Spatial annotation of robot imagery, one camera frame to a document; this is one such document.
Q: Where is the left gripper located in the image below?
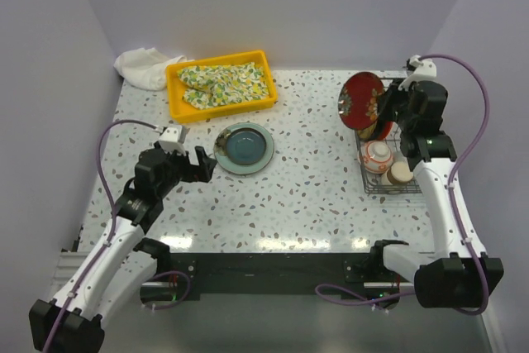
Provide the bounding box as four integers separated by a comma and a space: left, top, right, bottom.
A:
156, 145, 216, 198

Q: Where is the large celadon green plate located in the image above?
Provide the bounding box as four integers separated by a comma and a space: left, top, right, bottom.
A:
213, 122, 274, 175

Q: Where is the dark blue small plate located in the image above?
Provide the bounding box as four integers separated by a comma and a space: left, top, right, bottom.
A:
225, 128, 266, 165

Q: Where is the dark red lacquer plate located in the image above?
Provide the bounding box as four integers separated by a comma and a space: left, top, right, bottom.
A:
338, 71, 384, 130

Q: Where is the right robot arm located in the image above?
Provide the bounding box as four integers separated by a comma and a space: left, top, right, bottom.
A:
367, 79, 504, 315

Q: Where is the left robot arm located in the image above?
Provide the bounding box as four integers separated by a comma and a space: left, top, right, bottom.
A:
29, 145, 217, 352

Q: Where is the yellow patterned plate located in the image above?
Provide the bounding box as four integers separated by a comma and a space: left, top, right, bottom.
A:
357, 124, 376, 141

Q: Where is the yellow plastic tray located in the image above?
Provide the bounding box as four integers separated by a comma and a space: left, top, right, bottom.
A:
165, 50, 278, 123

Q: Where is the white red patterned bowl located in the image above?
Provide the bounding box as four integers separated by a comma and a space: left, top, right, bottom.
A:
358, 141, 394, 174

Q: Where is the beige cup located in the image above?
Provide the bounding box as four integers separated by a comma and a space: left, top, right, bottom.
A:
381, 161, 414, 186

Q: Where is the lemon print cloth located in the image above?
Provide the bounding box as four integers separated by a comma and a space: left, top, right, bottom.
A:
177, 62, 269, 110

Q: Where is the white cloth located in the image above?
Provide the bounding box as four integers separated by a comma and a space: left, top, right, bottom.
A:
113, 47, 190, 92

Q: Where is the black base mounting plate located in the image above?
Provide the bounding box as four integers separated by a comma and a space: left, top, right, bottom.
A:
140, 251, 417, 303

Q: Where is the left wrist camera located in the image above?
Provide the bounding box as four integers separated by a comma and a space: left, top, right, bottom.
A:
154, 124, 189, 155

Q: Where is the black wire dish rack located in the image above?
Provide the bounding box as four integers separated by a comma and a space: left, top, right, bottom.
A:
354, 76, 425, 195

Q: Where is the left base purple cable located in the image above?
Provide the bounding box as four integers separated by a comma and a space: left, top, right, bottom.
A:
142, 272, 193, 311

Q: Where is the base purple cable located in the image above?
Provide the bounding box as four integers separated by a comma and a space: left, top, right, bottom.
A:
316, 284, 418, 312
142, 272, 193, 311

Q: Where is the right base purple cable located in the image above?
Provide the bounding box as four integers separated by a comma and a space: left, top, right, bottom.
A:
316, 284, 418, 312

